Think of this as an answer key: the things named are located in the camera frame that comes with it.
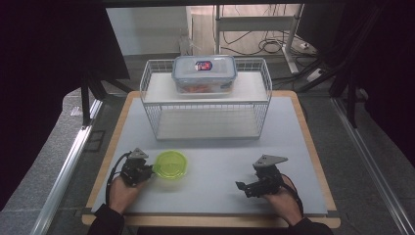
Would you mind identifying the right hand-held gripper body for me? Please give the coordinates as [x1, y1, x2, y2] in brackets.
[244, 154, 290, 199]

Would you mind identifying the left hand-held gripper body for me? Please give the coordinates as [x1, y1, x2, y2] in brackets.
[119, 147, 155, 188]

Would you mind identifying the person's right hand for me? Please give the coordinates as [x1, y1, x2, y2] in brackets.
[261, 175, 303, 227]

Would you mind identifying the person's left hand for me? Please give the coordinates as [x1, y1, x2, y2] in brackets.
[108, 175, 147, 215]

